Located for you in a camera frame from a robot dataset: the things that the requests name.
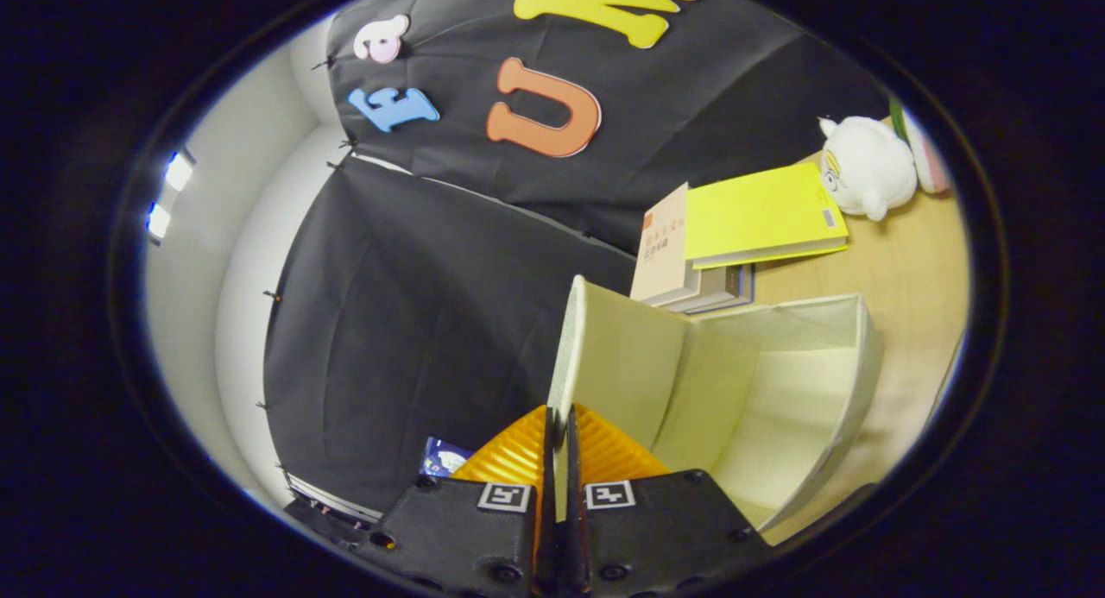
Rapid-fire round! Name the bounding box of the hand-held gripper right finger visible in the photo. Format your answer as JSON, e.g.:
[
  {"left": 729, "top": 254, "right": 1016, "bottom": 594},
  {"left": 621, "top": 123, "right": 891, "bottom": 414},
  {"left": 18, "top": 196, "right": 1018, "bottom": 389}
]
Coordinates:
[{"left": 565, "top": 404, "right": 774, "bottom": 598}]

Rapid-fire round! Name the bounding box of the yellow book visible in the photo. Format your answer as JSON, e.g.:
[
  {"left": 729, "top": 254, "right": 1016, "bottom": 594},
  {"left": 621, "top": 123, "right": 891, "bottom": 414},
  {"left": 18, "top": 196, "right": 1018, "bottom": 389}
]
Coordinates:
[{"left": 685, "top": 162, "right": 851, "bottom": 270}]

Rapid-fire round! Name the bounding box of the beige book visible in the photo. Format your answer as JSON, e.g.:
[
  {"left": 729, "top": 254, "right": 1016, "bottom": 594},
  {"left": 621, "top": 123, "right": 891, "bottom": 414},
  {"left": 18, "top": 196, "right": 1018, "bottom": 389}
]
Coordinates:
[{"left": 630, "top": 182, "right": 691, "bottom": 304}]

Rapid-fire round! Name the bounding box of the pale fabric storage box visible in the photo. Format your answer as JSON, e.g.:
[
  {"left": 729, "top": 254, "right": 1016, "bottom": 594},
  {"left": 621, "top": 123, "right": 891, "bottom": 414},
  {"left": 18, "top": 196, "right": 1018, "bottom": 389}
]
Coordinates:
[{"left": 546, "top": 274, "right": 886, "bottom": 534}]

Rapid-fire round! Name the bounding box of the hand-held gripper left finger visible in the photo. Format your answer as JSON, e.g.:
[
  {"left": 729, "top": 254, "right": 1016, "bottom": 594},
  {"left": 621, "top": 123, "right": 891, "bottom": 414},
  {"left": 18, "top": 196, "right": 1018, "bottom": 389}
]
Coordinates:
[{"left": 354, "top": 406, "right": 558, "bottom": 598}]

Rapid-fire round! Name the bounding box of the watermelon slice plush toy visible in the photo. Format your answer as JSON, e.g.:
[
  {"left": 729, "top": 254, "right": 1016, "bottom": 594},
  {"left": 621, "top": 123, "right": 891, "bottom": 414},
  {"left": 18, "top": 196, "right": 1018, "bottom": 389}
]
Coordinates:
[{"left": 889, "top": 98, "right": 951, "bottom": 195}]

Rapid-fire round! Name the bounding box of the blue printed packet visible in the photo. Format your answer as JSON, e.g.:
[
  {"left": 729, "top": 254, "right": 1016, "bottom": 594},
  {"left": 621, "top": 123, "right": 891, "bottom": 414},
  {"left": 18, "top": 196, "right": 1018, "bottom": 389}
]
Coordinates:
[{"left": 420, "top": 437, "right": 476, "bottom": 480}]

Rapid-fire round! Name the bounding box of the grey flat device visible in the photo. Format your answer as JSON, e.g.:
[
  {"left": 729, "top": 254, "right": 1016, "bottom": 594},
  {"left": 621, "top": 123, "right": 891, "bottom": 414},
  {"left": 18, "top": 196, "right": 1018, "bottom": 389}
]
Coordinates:
[{"left": 283, "top": 471, "right": 385, "bottom": 530}]

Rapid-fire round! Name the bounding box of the row of small black clips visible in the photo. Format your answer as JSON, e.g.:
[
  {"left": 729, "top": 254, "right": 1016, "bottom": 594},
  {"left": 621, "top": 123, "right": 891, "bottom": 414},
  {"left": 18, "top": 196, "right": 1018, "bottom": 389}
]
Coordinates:
[{"left": 255, "top": 54, "right": 359, "bottom": 474}]

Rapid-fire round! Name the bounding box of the white plush toy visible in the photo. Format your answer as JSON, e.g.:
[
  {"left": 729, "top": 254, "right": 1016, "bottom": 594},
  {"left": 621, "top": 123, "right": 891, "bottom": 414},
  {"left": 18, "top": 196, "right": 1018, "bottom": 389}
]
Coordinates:
[{"left": 818, "top": 115, "right": 919, "bottom": 222}]

